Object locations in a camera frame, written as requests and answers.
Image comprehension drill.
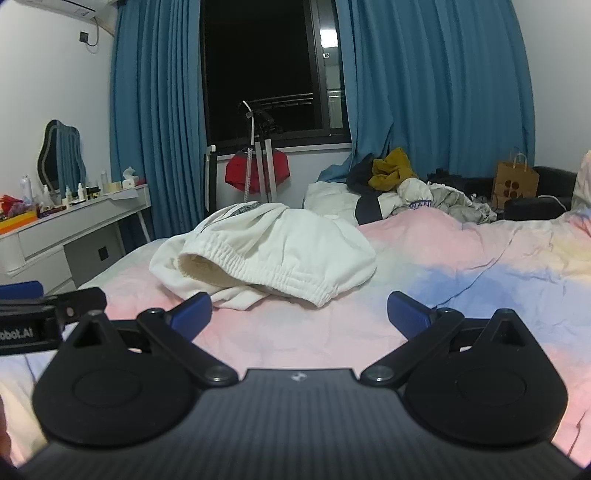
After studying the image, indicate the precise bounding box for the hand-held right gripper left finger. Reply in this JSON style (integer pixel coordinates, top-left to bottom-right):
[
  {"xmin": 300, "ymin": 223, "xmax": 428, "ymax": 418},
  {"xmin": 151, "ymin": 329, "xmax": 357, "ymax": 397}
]
[{"xmin": 65, "ymin": 292, "xmax": 239, "ymax": 387}]

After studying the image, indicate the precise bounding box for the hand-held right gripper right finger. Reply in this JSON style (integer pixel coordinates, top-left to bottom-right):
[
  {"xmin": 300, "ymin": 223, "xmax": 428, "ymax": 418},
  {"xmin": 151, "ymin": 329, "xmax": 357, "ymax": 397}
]
[{"xmin": 360, "ymin": 291, "xmax": 540, "ymax": 387}]

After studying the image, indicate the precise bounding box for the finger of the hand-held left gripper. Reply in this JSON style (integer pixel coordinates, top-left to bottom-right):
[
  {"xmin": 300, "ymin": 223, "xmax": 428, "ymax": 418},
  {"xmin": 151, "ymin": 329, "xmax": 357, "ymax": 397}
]
[
  {"xmin": 44, "ymin": 287, "xmax": 108, "ymax": 329},
  {"xmin": 0, "ymin": 280, "xmax": 45, "ymax": 302}
]

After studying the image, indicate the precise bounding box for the orange box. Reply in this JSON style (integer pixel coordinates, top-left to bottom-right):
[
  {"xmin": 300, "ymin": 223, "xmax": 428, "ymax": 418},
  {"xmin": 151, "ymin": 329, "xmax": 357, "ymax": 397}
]
[{"xmin": 0, "ymin": 210, "xmax": 38, "ymax": 234}]

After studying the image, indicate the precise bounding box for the white dressing table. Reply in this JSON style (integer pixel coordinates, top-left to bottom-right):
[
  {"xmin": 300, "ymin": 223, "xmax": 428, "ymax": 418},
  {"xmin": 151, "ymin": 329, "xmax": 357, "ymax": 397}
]
[{"xmin": 0, "ymin": 184, "xmax": 152, "ymax": 296}]

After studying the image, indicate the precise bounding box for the pastel tie-dye duvet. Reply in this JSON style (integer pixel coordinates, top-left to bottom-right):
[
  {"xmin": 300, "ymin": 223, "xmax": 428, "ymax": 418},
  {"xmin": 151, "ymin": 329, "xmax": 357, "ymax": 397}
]
[{"xmin": 0, "ymin": 208, "xmax": 591, "ymax": 469}]

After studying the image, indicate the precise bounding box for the row of toiletry bottles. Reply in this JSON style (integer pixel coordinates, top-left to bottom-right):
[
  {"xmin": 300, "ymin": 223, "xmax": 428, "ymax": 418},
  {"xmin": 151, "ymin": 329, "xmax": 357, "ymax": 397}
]
[{"xmin": 18, "ymin": 170, "xmax": 122, "ymax": 208}]

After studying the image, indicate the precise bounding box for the white and navy jacket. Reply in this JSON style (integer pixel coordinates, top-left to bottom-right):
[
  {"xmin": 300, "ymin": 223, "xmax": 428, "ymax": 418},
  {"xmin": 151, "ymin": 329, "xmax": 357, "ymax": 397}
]
[{"xmin": 355, "ymin": 178, "xmax": 435, "ymax": 223}]

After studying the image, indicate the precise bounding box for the grey crumpled cloth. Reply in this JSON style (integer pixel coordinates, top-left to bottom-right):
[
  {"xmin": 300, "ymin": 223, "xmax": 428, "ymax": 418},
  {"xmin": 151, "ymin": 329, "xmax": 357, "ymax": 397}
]
[{"xmin": 427, "ymin": 182, "xmax": 498, "ymax": 224}]

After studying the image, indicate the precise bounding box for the white comforter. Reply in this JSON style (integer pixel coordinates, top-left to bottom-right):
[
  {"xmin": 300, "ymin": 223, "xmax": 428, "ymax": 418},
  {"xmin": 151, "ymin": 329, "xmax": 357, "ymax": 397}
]
[{"xmin": 302, "ymin": 181, "xmax": 362, "ymax": 226}]

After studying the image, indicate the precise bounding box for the mustard yellow cloth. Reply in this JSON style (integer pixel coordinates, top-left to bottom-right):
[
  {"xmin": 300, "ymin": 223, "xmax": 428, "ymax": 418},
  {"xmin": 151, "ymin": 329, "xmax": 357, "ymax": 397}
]
[{"xmin": 368, "ymin": 148, "xmax": 419, "ymax": 191}]

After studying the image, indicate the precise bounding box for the black cloth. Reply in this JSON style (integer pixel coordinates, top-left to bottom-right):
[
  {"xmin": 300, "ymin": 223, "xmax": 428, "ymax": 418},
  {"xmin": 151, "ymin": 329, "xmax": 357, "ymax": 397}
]
[{"xmin": 346, "ymin": 157, "xmax": 376, "ymax": 193}]

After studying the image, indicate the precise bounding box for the red cloth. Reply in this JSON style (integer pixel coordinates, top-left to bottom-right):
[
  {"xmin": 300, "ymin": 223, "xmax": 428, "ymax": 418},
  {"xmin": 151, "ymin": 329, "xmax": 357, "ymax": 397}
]
[{"xmin": 225, "ymin": 148, "xmax": 290, "ymax": 191}]

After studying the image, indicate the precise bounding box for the brown paper bag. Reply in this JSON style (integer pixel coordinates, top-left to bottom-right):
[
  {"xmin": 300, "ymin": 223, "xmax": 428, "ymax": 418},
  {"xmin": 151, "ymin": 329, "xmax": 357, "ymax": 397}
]
[{"xmin": 490, "ymin": 152, "xmax": 540, "ymax": 209}]

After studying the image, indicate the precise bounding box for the garment steamer stand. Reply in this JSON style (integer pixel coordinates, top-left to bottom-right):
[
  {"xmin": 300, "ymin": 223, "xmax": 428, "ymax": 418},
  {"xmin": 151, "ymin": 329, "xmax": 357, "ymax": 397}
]
[{"xmin": 238, "ymin": 99, "xmax": 279, "ymax": 204}]

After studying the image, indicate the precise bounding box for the black sofa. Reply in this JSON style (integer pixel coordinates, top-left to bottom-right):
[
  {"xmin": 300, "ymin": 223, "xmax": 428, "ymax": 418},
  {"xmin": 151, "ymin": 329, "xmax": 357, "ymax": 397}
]
[{"xmin": 427, "ymin": 165, "xmax": 579, "ymax": 221}]

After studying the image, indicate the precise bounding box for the pastel pillow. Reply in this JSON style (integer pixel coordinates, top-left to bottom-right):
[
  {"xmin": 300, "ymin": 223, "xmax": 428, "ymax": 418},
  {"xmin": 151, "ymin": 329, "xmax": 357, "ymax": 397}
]
[{"xmin": 571, "ymin": 150, "xmax": 591, "ymax": 213}]

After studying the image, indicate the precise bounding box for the dark window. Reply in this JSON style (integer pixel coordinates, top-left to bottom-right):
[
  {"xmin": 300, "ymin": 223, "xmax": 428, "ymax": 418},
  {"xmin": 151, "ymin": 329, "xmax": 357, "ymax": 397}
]
[{"xmin": 201, "ymin": 0, "xmax": 349, "ymax": 144}]

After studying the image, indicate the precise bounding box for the white air conditioner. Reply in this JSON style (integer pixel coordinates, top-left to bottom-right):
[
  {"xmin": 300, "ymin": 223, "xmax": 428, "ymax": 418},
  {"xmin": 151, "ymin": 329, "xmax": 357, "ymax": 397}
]
[{"xmin": 14, "ymin": 0, "xmax": 118, "ymax": 19}]

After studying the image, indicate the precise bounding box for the wavy frame mirror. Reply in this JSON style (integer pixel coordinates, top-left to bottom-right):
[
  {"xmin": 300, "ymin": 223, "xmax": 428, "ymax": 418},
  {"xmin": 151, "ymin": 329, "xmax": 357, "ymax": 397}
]
[{"xmin": 37, "ymin": 120, "xmax": 87, "ymax": 192}]

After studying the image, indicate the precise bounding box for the white cable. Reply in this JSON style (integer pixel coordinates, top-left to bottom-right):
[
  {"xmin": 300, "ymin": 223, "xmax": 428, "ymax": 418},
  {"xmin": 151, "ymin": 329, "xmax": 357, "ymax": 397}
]
[{"xmin": 536, "ymin": 195, "xmax": 570, "ymax": 214}]

